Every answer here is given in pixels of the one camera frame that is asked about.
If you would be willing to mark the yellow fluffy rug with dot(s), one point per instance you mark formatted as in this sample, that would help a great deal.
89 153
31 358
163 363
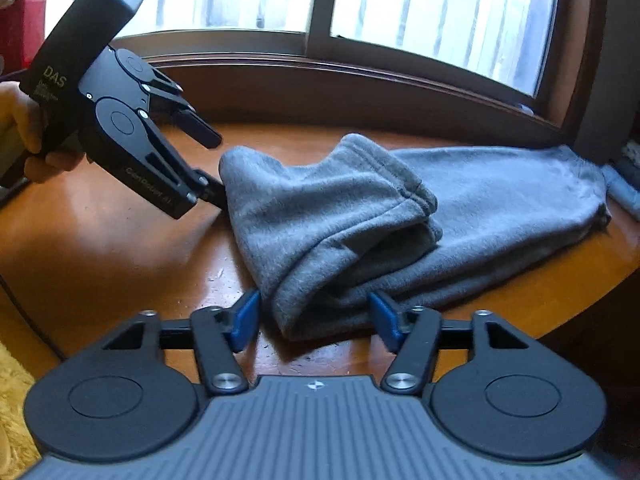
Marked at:
15 400

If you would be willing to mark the red box with white lid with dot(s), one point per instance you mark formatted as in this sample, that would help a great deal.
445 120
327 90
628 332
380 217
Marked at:
22 30

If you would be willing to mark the dark wooden window sill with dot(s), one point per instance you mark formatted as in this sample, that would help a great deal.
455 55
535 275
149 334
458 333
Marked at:
350 90

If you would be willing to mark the light blue jeans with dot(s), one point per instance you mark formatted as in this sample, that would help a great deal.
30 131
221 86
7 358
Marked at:
625 187

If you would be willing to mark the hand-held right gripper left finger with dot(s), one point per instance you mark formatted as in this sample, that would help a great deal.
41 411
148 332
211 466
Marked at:
245 317

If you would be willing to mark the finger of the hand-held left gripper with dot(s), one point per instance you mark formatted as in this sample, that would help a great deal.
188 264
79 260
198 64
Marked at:
192 122
165 180

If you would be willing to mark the sliding window with bars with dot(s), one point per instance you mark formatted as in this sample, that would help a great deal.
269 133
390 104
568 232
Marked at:
320 5

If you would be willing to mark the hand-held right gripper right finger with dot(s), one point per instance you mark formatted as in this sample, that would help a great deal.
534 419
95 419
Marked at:
385 317

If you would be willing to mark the person's left hand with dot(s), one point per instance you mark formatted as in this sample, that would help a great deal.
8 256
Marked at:
22 115

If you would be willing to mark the grey fleece sweatpants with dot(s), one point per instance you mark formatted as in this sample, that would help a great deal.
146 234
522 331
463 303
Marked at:
350 220

